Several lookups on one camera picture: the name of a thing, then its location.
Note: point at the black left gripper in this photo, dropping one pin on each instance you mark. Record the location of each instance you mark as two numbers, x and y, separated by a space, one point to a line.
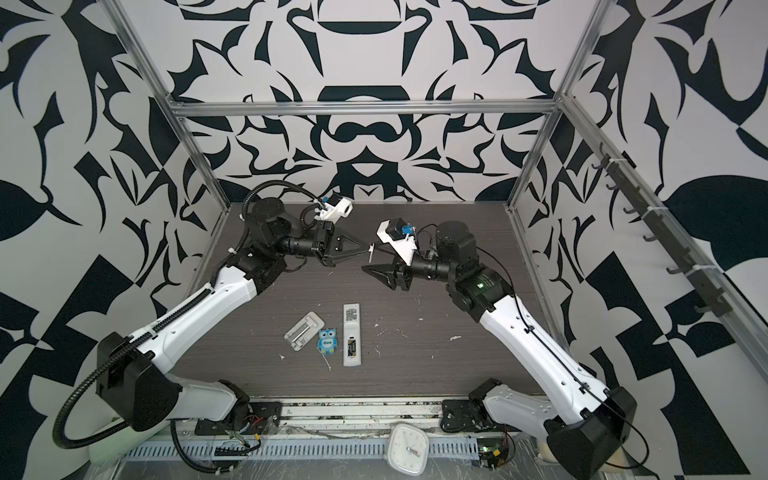
321 244

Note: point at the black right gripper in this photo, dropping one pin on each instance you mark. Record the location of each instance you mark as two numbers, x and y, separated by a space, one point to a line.
396 273

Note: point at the white remote control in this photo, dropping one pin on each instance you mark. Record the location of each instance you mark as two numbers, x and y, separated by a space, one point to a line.
352 328

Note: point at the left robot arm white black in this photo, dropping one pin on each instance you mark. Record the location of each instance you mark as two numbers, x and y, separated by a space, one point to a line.
138 383

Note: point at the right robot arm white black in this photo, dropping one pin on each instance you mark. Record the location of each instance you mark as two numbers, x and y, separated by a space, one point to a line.
582 421

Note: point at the blue owl toy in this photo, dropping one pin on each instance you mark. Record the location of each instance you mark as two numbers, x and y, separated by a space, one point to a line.
327 341

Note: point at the white battery cover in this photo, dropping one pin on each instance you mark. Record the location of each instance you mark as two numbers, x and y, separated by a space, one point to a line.
304 331

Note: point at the white square clock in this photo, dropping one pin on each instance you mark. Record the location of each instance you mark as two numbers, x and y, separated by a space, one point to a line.
408 449

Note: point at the small green circuit board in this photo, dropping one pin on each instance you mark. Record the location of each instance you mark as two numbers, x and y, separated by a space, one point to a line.
493 452

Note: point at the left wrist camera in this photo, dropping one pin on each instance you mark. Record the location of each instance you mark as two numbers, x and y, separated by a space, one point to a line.
334 208

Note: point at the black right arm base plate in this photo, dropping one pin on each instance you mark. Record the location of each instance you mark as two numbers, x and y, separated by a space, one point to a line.
462 416

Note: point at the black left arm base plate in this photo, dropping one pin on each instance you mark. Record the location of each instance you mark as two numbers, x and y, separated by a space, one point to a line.
254 418

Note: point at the white slotted cable duct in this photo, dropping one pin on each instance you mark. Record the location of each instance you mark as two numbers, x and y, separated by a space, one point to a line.
462 448

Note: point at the aluminium frame top bar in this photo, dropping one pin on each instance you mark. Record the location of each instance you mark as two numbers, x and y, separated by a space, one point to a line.
374 107

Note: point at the black hook rail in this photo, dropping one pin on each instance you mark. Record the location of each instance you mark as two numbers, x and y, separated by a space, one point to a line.
665 230

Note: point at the aluminium frame corner post left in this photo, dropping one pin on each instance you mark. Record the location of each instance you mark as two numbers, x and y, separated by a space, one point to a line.
130 40

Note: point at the aluminium frame corner post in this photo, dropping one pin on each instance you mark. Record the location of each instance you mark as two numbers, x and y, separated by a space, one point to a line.
130 40
584 49

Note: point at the aluminium frame corner post right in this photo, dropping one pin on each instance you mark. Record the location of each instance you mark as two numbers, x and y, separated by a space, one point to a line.
584 49

